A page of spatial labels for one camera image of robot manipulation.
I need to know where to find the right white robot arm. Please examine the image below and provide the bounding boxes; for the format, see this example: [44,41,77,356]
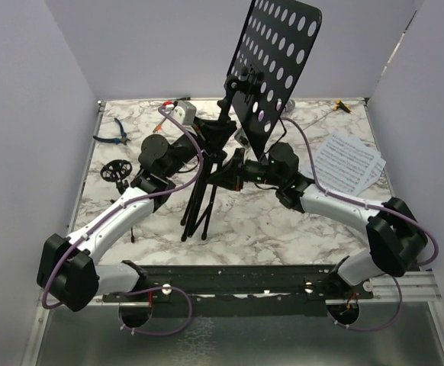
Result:
[208,143,427,298]

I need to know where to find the orange grey pen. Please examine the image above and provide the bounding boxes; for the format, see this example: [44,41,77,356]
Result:
[153,117,166,133]

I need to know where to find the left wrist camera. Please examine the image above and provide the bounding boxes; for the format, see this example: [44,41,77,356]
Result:
[169,101,197,126]

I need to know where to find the small black microphone tripod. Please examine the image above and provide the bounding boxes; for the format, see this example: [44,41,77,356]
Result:
[100,159,137,243]

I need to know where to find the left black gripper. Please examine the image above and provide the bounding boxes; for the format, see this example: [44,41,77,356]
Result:
[164,115,236,178]

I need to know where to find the thin metal conductor baton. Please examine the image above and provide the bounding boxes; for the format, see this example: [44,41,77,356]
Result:
[307,114,332,129]

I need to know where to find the yellow handled screwdriver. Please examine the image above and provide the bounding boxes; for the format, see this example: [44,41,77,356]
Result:
[333,99,352,114]

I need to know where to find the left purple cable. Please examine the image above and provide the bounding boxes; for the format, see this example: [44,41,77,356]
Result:
[41,101,208,310]

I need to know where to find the purple glitter microphone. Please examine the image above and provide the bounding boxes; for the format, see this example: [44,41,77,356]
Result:
[283,99,295,114]

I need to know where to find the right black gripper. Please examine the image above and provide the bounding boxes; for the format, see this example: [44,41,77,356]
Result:
[208,147,284,191]

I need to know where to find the blue handled pliers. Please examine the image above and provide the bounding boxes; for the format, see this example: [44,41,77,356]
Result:
[92,117,131,147]

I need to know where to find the sheet music page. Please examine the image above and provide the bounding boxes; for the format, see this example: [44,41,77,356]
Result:
[361,156,386,191]
[314,131,382,196]

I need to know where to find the black perforated music stand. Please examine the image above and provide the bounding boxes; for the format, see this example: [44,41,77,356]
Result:
[181,1,323,240]

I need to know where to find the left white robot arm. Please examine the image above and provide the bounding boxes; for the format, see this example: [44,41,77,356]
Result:
[37,118,236,312]

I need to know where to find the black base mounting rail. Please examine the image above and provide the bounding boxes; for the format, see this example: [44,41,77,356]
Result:
[101,265,373,318]

